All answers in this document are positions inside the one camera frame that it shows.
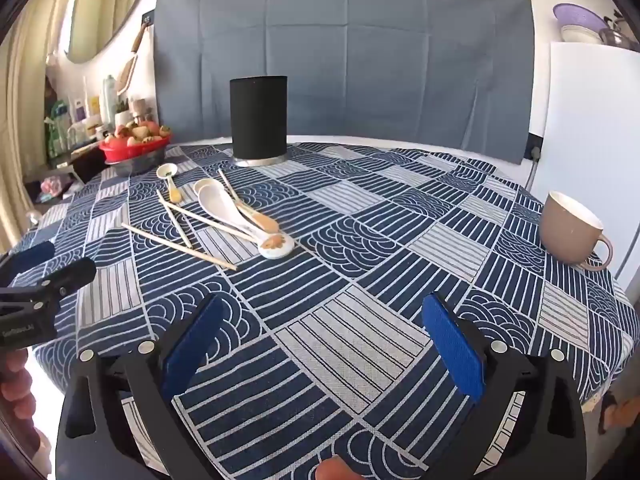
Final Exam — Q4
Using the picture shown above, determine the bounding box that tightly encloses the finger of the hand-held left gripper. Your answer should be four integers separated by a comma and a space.
0, 258, 97, 311
0, 241, 56, 282

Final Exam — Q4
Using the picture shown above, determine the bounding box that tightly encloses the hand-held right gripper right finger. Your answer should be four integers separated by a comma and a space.
421, 294, 588, 480

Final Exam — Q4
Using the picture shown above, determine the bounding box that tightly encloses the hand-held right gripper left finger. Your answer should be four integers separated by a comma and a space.
56, 294, 225, 480

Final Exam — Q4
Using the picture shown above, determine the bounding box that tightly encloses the wooden chopstick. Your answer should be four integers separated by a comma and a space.
157, 190, 193, 248
218, 169, 257, 217
121, 223, 238, 272
159, 199, 261, 242

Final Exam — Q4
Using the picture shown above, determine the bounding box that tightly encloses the small spoon with yellow handle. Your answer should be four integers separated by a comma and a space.
156, 164, 183, 202

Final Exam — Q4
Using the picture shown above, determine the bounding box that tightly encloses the white spoon with orange handle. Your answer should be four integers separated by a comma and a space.
194, 178, 280, 234

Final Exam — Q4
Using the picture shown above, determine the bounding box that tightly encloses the white spoon with paw print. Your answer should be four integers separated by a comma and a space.
198, 186, 296, 260

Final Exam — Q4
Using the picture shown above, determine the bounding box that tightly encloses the black cylindrical utensil holder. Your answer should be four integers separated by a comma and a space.
229, 75, 290, 168

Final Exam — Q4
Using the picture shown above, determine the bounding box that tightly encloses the person's left hand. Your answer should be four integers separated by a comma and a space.
0, 347, 42, 461

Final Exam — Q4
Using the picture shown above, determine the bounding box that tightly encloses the person's right hand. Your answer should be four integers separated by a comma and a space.
315, 456, 359, 480

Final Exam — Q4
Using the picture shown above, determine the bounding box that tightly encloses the black side shelf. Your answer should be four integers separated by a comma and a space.
24, 140, 108, 188

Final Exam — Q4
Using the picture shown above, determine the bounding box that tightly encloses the metal bowl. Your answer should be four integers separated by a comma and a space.
106, 149, 168, 179

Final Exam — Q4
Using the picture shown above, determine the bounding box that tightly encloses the red strainer basket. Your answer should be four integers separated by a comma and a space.
98, 135, 171, 164

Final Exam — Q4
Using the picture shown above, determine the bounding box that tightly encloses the blue patterned tablecloth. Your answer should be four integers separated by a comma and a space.
10, 142, 634, 480

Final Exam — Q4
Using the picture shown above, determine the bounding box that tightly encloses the brown mug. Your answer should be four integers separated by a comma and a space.
538, 190, 614, 272

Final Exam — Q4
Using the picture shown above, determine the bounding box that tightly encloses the pale green spray bottle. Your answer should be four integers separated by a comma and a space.
101, 75, 117, 127

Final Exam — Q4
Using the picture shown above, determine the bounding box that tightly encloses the beige curtain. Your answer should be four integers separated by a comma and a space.
0, 0, 86, 256

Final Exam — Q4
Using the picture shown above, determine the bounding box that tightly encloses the white board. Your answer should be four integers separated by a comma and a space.
542, 41, 640, 283

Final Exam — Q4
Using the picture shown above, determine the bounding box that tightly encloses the grey backdrop cloth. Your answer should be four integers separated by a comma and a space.
152, 0, 536, 165

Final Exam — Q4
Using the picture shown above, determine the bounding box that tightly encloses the white bowl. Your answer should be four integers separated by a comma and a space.
560, 24, 604, 44

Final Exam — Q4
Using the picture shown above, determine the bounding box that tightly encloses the glass pot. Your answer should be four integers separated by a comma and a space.
600, 12, 639, 52

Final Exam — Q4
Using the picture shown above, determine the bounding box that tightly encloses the purple bowl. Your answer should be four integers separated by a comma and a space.
553, 3, 609, 29

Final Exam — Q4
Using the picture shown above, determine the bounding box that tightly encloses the wooden handled hairbrush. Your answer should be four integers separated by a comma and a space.
116, 24, 149, 95

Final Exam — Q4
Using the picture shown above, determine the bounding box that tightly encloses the oval wall mirror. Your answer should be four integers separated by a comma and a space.
64, 0, 154, 64

